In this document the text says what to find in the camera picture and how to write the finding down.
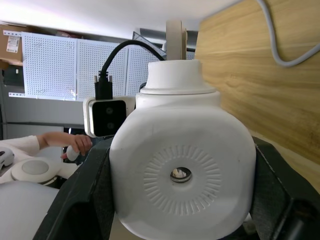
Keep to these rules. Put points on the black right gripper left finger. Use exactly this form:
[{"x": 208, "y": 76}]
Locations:
[{"x": 82, "y": 195}]

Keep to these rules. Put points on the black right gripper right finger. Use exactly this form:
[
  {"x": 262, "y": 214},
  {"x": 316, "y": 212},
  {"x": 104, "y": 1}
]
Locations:
[{"x": 277, "y": 200}]

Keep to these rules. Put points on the small white rounded object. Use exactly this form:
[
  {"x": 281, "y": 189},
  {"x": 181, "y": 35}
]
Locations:
[{"x": 72, "y": 154}]

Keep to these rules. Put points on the white mosquito repellent heater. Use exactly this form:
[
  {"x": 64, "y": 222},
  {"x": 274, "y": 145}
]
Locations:
[{"x": 180, "y": 140}]

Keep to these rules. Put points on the person's bare hand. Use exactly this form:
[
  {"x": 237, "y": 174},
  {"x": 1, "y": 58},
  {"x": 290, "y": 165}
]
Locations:
[{"x": 80, "y": 142}]

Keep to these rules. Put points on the white joint with grey disc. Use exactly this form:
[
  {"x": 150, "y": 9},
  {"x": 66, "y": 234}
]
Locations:
[{"x": 35, "y": 170}]

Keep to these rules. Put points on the large white rounded shell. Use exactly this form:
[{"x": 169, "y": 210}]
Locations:
[{"x": 22, "y": 212}]

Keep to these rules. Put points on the white perforated pegboard panel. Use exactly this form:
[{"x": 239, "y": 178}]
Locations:
[
  {"x": 100, "y": 60},
  {"x": 48, "y": 66},
  {"x": 138, "y": 72}
]

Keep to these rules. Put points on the grey perforated metal angle bar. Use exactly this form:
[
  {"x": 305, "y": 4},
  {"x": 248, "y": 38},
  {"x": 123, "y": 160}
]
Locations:
[{"x": 150, "y": 46}]

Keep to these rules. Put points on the brown cardboard box with label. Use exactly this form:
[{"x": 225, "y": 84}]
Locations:
[{"x": 10, "y": 42}]

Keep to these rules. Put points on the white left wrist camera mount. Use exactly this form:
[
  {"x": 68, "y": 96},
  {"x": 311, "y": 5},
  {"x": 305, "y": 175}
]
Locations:
[{"x": 87, "y": 117}]

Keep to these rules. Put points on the beige upright plastic post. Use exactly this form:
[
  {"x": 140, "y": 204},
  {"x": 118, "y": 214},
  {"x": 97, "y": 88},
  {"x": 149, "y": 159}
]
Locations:
[{"x": 173, "y": 40}]

